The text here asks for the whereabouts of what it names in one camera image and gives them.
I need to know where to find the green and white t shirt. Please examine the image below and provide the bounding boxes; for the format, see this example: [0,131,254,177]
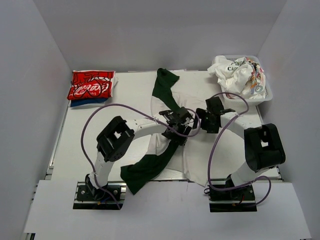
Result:
[120,67,251,196]

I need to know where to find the folded blue shirt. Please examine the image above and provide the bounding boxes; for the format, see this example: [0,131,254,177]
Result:
[69,97,109,108]

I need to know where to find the white plastic basket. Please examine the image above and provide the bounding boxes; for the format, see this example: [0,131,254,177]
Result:
[220,55,273,106]

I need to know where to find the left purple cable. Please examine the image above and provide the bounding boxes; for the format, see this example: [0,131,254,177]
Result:
[81,103,201,210]

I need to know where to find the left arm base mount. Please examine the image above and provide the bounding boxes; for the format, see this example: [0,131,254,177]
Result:
[72,182,127,210]

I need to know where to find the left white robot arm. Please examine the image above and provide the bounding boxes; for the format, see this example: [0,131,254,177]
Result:
[85,107,196,200]

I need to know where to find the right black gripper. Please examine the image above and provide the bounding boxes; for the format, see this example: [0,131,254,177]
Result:
[192,108,220,134]

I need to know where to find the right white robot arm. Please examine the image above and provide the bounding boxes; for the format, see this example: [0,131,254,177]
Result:
[195,96,286,200]

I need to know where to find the folded white shirt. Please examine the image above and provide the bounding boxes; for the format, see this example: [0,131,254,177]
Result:
[110,75,119,97]

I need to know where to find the white colourful print t shirt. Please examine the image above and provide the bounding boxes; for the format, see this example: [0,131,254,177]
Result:
[207,55,266,100]

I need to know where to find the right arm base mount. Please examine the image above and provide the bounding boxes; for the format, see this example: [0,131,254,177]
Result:
[203,185,257,213]

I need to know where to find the folded red coca-cola shirt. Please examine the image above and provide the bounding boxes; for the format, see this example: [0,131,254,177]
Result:
[67,70,116,101]

